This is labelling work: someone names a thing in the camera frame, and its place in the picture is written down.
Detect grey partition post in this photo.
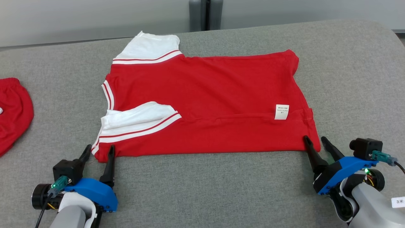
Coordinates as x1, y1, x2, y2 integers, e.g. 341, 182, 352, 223
189, 0, 224, 32

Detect teal-plug black cable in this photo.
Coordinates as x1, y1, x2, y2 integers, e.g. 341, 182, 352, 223
34, 176, 69, 228
371, 150, 405, 174

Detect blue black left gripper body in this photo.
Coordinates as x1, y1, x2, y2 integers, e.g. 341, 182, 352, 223
31, 178, 118, 212

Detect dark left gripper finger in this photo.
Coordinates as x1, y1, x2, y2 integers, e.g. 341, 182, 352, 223
78, 144, 92, 168
99, 145, 115, 188

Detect left teal-plug black cable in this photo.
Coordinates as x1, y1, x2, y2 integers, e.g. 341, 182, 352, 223
34, 176, 69, 228

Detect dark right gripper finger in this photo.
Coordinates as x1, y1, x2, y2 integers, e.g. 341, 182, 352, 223
303, 135, 329, 174
321, 136, 345, 162

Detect red white jersey shirt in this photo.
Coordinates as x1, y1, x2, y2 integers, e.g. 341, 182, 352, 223
91, 31, 321, 163

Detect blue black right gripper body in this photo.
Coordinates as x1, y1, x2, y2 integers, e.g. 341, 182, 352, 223
313, 156, 385, 195

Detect right teal-plug black cable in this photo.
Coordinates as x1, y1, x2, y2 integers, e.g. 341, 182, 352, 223
371, 150, 405, 174

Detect red white-trimmed shorts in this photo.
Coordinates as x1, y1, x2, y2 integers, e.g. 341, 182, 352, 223
0, 78, 34, 157

